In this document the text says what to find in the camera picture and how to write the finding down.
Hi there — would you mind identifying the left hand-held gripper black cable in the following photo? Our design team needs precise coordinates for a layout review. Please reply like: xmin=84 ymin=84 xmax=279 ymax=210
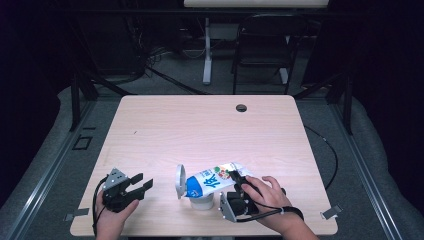
xmin=91 ymin=176 xmax=110 ymax=238

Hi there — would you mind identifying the aluminium floor rail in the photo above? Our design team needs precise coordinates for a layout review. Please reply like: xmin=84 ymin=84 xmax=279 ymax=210
xmin=328 ymin=99 xmax=405 ymax=240
xmin=0 ymin=99 xmax=98 ymax=240

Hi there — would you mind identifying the blue white milk pouch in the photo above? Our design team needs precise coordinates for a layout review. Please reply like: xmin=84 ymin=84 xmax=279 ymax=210
xmin=185 ymin=161 xmax=255 ymax=200

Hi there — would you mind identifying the hand-held gripper black cable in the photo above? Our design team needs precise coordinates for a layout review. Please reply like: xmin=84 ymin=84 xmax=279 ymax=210
xmin=234 ymin=205 xmax=305 ymax=224
xmin=91 ymin=176 xmax=110 ymax=238

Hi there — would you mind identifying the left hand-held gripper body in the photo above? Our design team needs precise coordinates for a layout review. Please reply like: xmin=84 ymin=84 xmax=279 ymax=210
xmin=100 ymin=167 xmax=146 ymax=214

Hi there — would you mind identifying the tangle of background cables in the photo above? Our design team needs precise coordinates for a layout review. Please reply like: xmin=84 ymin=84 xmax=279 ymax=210
xmin=131 ymin=19 xmax=209 ymax=96

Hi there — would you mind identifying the grey tape strip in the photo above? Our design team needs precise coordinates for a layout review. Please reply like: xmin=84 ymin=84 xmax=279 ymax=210
xmin=320 ymin=204 xmax=344 ymax=221
xmin=63 ymin=207 xmax=91 ymax=222

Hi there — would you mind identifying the white desk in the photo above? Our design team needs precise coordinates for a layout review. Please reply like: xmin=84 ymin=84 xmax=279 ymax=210
xmin=183 ymin=0 xmax=330 ymax=86

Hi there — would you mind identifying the person's left hand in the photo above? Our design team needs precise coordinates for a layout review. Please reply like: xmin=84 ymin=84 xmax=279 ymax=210
xmin=94 ymin=191 xmax=141 ymax=236

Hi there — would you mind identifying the right hand-held gripper black cable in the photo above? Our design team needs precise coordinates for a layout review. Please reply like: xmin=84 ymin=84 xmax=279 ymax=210
xmin=234 ymin=205 xmax=305 ymax=224

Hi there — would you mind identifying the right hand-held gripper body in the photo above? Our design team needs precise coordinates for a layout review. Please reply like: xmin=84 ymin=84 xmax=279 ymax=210
xmin=218 ymin=189 xmax=261 ymax=224

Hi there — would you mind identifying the black floor cable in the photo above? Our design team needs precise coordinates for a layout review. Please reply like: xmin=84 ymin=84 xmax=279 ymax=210
xmin=303 ymin=124 xmax=340 ymax=192

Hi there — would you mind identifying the black metal stand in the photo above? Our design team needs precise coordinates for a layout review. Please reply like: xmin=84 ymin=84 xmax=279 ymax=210
xmin=69 ymin=70 xmax=138 ymax=133
xmin=293 ymin=72 xmax=355 ymax=136

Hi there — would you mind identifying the clear glass jar grey lid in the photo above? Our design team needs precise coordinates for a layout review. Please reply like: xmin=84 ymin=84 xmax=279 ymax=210
xmin=175 ymin=163 xmax=215 ymax=211

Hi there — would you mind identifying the black folding chair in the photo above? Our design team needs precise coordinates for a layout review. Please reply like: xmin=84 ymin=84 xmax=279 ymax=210
xmin=231 ymin=13 xmax=310 ymax=96

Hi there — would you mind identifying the person's right hand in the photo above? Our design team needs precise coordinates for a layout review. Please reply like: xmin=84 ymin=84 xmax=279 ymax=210
xmin=240 ymin=175 xmax=295 ymax=235

